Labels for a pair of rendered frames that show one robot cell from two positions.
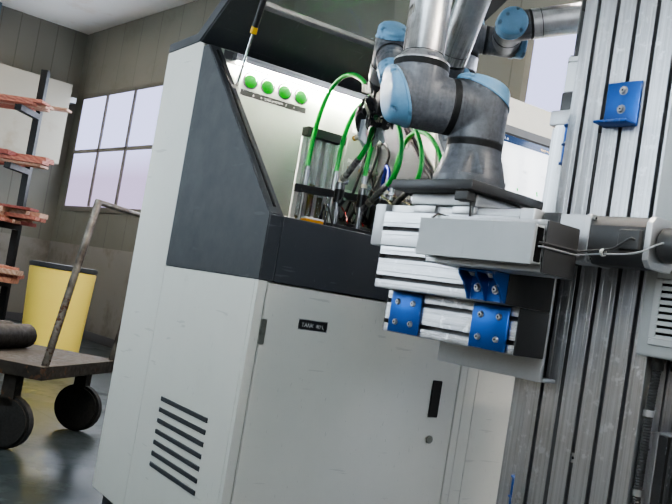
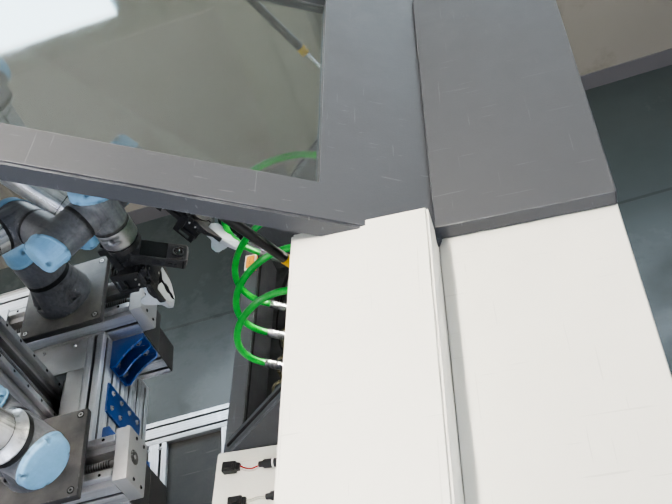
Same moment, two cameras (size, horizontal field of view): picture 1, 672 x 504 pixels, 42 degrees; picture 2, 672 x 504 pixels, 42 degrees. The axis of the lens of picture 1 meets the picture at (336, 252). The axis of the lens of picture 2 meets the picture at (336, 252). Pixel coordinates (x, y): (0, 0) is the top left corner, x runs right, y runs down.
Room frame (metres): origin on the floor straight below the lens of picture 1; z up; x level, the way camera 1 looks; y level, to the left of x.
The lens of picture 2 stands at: (3.57, -0.86, 2.46)
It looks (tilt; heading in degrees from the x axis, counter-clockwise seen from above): 43 degrees down; 140
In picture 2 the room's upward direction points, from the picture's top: 23 degrees counter-clockwise
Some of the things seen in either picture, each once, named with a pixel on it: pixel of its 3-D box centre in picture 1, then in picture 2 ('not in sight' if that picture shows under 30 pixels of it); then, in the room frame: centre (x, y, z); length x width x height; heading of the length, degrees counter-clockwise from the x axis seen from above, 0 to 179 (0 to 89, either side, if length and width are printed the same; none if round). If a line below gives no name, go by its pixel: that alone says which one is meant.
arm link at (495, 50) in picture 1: (506, 40); (53, 237); (2.23, -0.35, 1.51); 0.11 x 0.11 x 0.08; 84
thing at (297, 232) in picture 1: (376, 268); (256, 350); (2.25, -0.11, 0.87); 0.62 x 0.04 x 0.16; 123
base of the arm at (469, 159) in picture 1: (471, 166); (54, 283); (1.77, -0.25, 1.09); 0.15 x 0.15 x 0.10
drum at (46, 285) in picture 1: (54, 316); not in sight; (5.83, 1.79, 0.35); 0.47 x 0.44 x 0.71; 39
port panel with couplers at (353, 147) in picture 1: (361, 169); not in sight; (2.80, -0.04, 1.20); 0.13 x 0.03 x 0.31; 123
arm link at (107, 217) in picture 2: (468, 37); (96, 205); (2.26, -0.25, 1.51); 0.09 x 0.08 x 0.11; 84
